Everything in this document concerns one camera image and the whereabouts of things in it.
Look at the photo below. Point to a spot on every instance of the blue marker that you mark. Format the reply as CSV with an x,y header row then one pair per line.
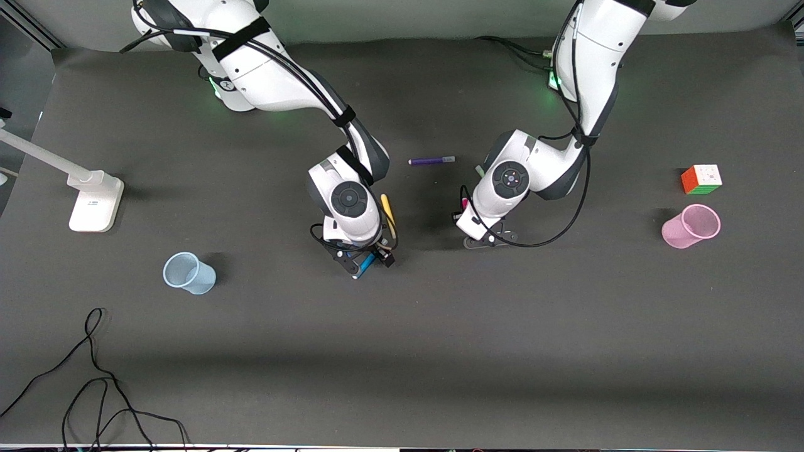
x,y
363,267

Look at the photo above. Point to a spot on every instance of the purple marker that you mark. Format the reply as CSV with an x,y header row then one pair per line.
x,y
430,161

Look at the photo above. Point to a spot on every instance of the translucent pink plastic cup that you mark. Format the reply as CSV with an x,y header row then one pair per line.
x,y
688,229

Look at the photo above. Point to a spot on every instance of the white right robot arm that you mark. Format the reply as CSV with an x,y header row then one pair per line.
x,y
270,75

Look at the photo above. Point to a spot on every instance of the translucent blue plastic cup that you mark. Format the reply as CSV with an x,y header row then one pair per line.
x,y
195,279

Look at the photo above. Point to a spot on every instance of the white desk lamp stand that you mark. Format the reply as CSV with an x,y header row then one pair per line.
x,y
94,207

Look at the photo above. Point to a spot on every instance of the yellow marker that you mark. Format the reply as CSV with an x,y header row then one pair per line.
x,y
389,213

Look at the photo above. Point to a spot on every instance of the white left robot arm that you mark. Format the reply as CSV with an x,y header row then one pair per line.
x,y
597,63

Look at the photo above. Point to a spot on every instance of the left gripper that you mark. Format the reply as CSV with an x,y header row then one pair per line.
x,y
454,215

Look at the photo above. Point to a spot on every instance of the colourful puzzle cube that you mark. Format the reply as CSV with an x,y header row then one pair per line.
x,y
702,181

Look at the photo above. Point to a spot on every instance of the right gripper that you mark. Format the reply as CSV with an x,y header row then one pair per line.
x,y
385,257

